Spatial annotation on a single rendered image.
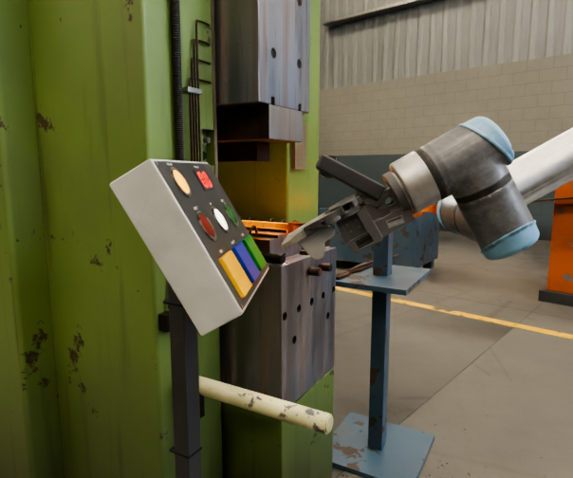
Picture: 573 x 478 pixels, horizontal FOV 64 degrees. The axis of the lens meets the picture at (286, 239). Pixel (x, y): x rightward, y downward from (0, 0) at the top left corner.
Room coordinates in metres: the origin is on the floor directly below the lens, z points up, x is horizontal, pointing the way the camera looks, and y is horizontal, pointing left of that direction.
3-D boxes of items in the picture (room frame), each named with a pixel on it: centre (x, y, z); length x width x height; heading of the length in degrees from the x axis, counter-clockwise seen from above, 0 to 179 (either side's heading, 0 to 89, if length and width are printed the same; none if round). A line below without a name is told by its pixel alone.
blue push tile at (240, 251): (0.86, 0.08, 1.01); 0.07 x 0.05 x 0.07; 175
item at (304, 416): (1.06, 0.09, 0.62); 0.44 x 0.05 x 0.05; 60
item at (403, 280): (1.80, -0.39, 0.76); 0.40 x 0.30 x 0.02; 151
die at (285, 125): (1.51, 0.18, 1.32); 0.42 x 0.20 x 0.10; 60
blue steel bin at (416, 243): (5.50, -1.12, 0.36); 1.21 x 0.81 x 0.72; 54
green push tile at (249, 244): (0.96, 0.07, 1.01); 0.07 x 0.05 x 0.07; 175
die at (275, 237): (1.51, 0.18, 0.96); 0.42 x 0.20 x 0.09; 60
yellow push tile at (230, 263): (0.76, 0.09, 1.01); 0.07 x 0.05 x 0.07; 175
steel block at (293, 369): (1.56, 0.16, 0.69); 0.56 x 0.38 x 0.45; 60
